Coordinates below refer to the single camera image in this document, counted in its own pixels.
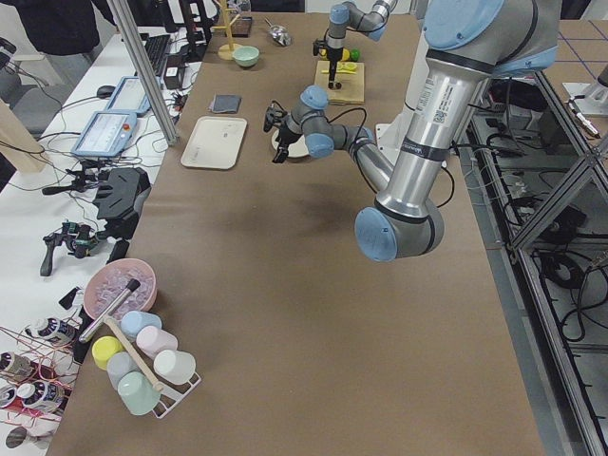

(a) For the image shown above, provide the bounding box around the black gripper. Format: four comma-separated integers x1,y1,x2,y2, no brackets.
313,39,343,89
263,103,300,163

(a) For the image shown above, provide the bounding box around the mint green bowl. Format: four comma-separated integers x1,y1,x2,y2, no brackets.
232,46,260,68

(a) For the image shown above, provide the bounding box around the yellow plastic knife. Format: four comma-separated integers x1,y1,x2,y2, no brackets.
320,69,357,75

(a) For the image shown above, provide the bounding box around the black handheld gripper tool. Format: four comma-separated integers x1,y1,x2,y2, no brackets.
39,221,100,276

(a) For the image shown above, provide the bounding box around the pink bowl with ice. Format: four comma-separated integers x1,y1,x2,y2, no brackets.
84,258,158,320

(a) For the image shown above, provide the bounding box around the wooden cup stand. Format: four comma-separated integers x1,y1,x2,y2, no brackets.
211,0,241,61

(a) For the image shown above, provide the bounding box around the beige round plate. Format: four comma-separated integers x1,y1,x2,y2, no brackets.
271,130,309,159

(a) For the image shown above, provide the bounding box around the grey plastic cup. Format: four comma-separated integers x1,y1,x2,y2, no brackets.
106,351,140,390

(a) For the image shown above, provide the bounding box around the metal muddler in bowl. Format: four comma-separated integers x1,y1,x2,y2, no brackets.
78,278,141,343

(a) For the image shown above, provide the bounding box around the blue plastic cup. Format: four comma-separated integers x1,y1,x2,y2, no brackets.
120,311,162,341

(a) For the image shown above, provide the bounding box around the white cup rack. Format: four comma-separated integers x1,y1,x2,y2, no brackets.
105,317,202,419

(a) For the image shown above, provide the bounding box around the mint plastic cup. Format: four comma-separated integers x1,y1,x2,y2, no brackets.
117,371,161,416

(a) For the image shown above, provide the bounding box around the grey folded cloth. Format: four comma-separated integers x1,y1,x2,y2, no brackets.
209,94,241,114

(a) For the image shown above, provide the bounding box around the yellow plastic cup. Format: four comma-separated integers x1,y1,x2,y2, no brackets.
92,335,124,371

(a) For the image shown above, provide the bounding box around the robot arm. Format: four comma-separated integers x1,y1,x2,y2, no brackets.
313,0,397,89
264,1,561,261

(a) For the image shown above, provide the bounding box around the white plastic cup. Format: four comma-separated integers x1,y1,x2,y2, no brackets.
154,350,196,385

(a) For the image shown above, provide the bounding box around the pink plastic cup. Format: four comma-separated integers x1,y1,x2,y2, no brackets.
136,326,179,359

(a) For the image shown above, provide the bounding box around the cream rabbit tray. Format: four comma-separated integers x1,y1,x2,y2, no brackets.
180,116,248,170

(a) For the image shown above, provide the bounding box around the aluminium frame post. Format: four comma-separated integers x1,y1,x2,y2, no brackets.
107,0,178,146

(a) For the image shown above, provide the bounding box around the black framed tray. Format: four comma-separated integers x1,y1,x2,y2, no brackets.
232,17,253,38

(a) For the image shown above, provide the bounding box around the blue teach pendant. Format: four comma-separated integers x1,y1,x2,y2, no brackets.
71,110,138,158
105,76,150,116

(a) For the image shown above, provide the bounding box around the steel scoop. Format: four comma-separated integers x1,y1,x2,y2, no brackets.
264,18,293,47

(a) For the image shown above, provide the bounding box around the bamboo cutting board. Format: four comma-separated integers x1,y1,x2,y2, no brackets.
314,60,365,105

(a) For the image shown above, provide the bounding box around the black stand block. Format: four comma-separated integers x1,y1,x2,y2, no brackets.
93,167,151,239

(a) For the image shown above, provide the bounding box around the blue teach pendant near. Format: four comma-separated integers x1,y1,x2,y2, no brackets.
71,110,138,158

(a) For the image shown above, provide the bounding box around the blue teach pendant far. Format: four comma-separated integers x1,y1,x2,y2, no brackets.
105,76,150,116

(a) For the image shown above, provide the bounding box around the black keyboard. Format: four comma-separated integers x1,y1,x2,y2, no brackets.
144,34,171,76

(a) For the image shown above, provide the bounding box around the lemon slice upper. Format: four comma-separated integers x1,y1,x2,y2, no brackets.
340,62,357,71

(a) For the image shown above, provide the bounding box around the green lime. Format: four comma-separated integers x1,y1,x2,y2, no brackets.
350,48,361,62

